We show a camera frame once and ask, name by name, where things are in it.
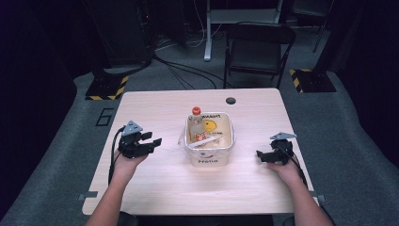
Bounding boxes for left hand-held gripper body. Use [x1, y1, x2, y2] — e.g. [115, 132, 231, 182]
[117, 121, 155, 159]

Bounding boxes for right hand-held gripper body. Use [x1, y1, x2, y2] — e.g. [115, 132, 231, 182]
[262, 131, 297, 166]

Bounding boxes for clear bottle with red cap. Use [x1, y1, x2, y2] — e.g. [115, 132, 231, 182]
[187, 105, 210, 144]

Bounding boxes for white plastic stick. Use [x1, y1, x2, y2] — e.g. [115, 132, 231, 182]
[186, 135, 222, 149]

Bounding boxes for white square printed bin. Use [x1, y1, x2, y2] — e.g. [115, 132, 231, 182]
[180, 111, 235, 168]

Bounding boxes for person's left hand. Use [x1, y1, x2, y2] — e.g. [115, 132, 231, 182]
[112, 150, 149, 182]

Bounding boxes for person's right hand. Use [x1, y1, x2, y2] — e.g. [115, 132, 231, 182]
[266, 158, 304, 186]

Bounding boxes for black yellow striped stand base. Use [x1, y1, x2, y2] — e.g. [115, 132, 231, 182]
[289, 68, 337, 94]
[85, 67, 130, 102]

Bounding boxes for black folding chair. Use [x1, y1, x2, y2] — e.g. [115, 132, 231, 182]
[223, 21, 297, 89]

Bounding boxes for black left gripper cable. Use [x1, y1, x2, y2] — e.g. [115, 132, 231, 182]
[107, 126, 126, 186]

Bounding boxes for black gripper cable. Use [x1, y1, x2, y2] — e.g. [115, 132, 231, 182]
[107, 126, 126, 186]
[281, 146, 310, 189]

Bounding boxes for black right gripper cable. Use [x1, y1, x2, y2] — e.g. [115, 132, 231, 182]
[281, 146, 310, 189]

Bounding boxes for black floor cables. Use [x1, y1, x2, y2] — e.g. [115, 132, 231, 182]
[152, 54, 234, 90]

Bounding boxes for white desk frame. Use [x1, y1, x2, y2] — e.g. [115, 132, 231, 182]
[203, 0, 285, 62]

